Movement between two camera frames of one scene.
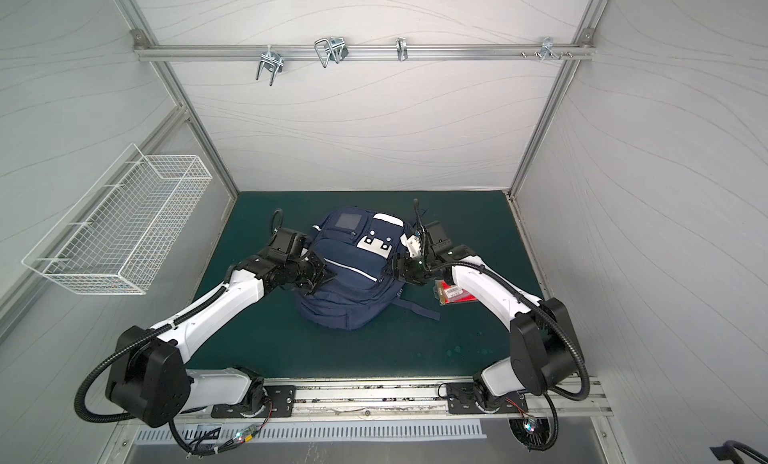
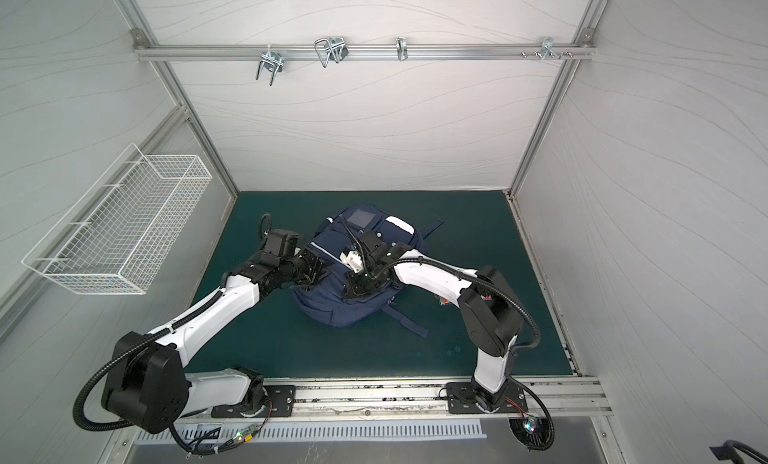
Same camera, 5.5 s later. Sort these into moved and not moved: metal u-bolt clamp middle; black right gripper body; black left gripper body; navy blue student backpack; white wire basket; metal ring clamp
Moved: black right gripper body; navy blue student backpack
Not moved: metal ring clamp; black left gripper body; metal u-bolt clamp middle; white wire basket
